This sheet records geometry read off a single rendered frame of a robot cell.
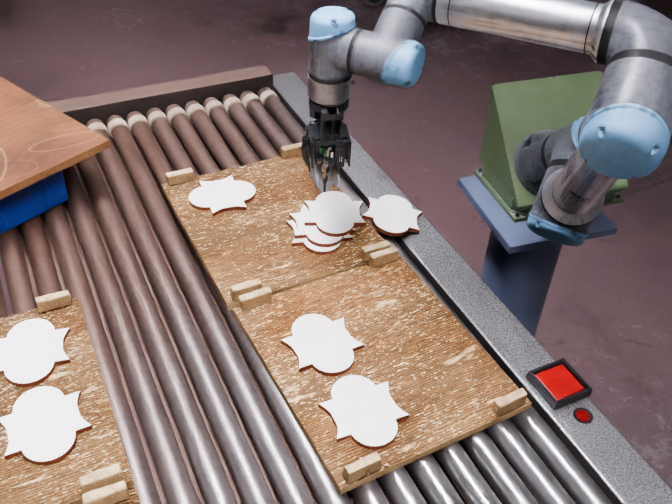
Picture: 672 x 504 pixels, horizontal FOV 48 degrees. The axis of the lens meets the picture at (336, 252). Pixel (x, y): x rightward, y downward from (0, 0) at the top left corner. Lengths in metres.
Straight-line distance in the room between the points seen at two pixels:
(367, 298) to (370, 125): 2.40
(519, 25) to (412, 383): 0.59
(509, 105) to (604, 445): 0.80
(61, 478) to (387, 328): 0.57
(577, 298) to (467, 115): 1.34
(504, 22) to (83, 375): 0.87
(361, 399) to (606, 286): 1.92
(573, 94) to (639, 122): 0.73
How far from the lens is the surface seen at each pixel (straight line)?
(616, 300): 2.97
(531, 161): 1.67
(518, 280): 1.84
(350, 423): 1.18
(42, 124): 1.73
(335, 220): 1.50
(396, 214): 1.58
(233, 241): 1.50
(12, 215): 1.63
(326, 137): 1.34
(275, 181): 1.66
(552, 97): 1.80
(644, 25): 1.19
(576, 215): 1.46
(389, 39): 1.24
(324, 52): 1.27
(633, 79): 1.14
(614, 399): 2.62
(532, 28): 1.23
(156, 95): 1.99
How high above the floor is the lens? 1.88
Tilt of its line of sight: 40 degrees down
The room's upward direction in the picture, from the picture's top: 3 degrees clockwise
